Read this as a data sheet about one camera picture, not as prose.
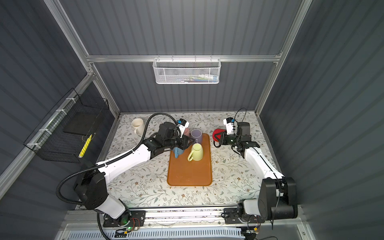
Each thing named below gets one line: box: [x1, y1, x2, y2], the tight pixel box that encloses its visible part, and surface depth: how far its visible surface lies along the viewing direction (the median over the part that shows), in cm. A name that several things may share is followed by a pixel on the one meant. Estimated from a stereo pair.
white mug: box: [131, 118, 145, 136], surface depth 105 cm
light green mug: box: [187, 143, 204, 162], surface depth 91 cm
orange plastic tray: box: [167, 133, 212, 186], surface depth 93 cm
